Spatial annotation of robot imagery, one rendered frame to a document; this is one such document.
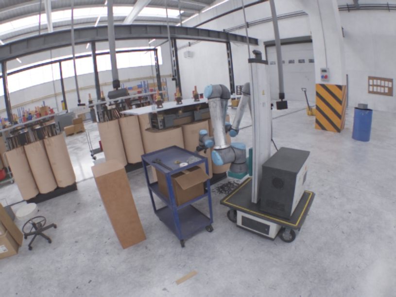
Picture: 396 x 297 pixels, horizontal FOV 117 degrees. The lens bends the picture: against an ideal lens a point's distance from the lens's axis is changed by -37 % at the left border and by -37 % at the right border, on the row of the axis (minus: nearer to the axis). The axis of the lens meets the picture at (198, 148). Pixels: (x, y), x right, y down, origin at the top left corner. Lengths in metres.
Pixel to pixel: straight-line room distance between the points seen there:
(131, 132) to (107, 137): 0.50
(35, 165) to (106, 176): 2.23
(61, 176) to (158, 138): 2.20
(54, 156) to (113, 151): 1.15
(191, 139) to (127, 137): 1.69
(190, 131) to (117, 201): 1.29
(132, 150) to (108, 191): 2.16
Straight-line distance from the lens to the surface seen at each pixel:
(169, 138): 2.35
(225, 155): 1.75
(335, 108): 6.59
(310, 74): 15.50
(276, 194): 1.86
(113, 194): 1.94
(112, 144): 3.81
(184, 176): 1.72
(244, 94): 2.20
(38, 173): 3.89
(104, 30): 10.71
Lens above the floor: 1.57
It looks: 19 degrees down
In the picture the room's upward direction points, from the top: 6 degrees counter-clockwise
